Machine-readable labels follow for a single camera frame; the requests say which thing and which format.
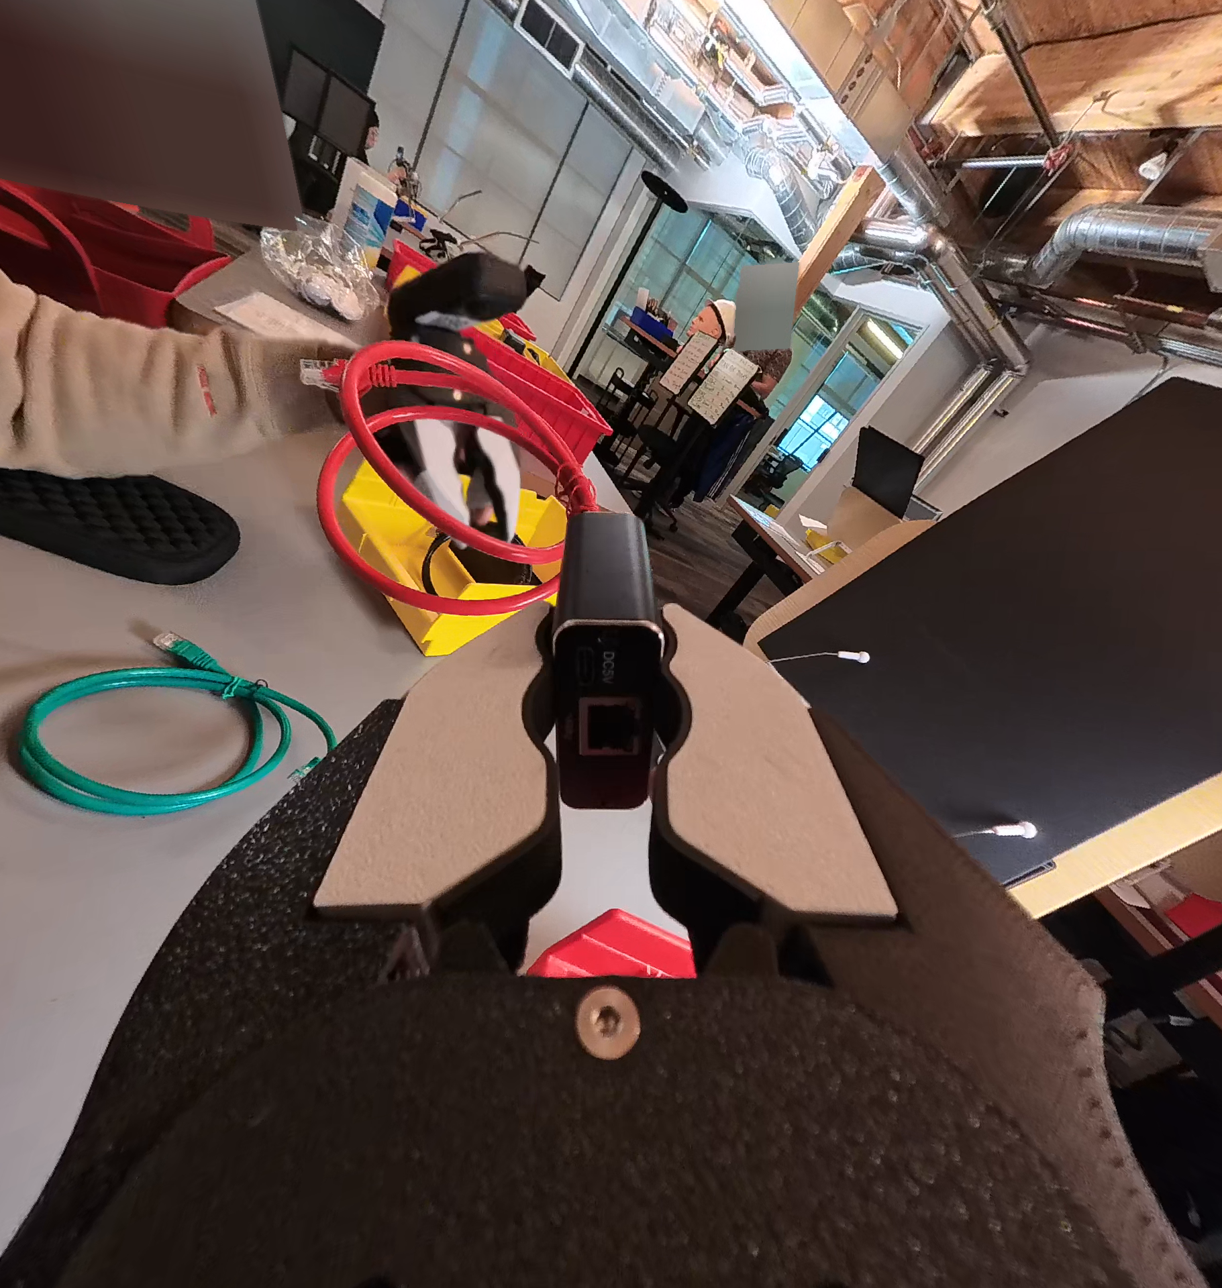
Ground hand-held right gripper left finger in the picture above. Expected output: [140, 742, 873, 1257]
[312, 602, 563, 972]

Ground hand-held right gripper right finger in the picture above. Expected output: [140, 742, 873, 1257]
[649, 602, 900, 972]

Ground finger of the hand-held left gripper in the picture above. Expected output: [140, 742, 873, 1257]
[467, 425, 523, 542]
[411, 419, 469, 552]

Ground red ethernet cable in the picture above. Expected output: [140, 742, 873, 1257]
[299, 342, 600, 617]

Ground black ethernet splitter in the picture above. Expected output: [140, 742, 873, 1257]
[550, 511, 666, 812]

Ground green ethernet cable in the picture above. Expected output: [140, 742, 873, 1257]
[18, 632, 338, 815]

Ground person's left forearm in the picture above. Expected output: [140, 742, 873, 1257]
[0, 236, 370, 479]

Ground white wipes canister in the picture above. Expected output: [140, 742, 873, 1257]
[331, 159, 402, 266]

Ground clear plastic bag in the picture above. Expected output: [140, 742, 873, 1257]
[260, 219, 381, 322]

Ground yellow plastic bin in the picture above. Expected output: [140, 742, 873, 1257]
[340, 443, 572, 658]

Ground white paper sheet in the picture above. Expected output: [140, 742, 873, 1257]
[213, 294, 314, 339]

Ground white printed sheet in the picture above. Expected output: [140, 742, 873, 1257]
[658, 333, 720, 397]
[688, 350, 757, 425]

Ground red divided plastic bin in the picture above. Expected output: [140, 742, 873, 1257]
[522, 909, 697, 980]

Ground black shelving unit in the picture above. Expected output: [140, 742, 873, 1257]
[256, 0, 385, 215]

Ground black floor lamp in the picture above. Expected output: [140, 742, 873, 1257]
[570, 169, 690, 378]

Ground wooden office desk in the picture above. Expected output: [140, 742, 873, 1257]
[705, 494, 843, 630]

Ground cardboard box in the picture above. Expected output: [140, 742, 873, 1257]
[827, 486, 941, 554]

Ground black board with plywood edge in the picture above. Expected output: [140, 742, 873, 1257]
[742, 378, 1222, 920]

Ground black padded wrist rest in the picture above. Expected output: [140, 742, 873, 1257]
[0, 464, 241, 587]

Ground red plastic tote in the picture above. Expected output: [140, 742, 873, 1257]
[0, 172, 233, 327]

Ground black laptop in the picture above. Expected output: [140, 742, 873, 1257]
[851, 427, 926, 520]

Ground silver ventilation duct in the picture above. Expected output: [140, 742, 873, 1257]
[832, 141, 1222, 378]

